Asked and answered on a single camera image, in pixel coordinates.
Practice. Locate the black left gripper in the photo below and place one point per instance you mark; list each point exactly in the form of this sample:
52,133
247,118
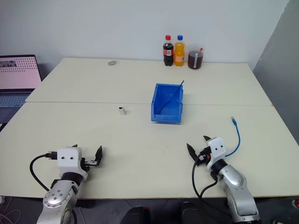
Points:
90,163

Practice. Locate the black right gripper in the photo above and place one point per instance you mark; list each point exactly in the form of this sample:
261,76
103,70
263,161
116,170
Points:
205,157

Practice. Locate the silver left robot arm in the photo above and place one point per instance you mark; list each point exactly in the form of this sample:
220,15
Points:
57,198

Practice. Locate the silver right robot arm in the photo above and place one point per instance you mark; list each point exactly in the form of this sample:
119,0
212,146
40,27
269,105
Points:
238,186

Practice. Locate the small white adapter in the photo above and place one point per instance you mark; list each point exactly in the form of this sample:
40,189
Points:
122,111

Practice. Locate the blue plastic bin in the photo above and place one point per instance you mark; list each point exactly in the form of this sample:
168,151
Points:
167,114

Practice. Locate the thin blue strip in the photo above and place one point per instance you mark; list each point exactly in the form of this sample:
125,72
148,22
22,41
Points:
171,98

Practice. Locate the dark rounded shape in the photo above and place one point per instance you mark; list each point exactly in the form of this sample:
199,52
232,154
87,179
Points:
135,215
190,213

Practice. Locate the measuring cup with dark liquid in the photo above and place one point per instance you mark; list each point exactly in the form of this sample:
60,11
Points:
195,59

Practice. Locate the orange soda bottle blue cap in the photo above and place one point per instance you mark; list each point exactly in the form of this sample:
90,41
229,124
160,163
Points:
179,54

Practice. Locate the cola bottle red cap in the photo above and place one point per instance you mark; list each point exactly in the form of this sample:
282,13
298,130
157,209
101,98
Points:
168,54

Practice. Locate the open laptop pink screen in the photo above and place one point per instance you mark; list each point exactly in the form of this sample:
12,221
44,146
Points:
16,79

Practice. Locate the red object under table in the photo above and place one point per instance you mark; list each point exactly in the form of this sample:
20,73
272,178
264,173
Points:
295,204

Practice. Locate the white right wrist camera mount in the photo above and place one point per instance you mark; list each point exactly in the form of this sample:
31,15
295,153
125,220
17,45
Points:
217,149

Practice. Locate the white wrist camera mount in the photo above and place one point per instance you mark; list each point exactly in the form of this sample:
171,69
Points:
69,158
217,149

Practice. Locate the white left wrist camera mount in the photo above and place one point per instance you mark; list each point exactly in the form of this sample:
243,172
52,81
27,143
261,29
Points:
69,158

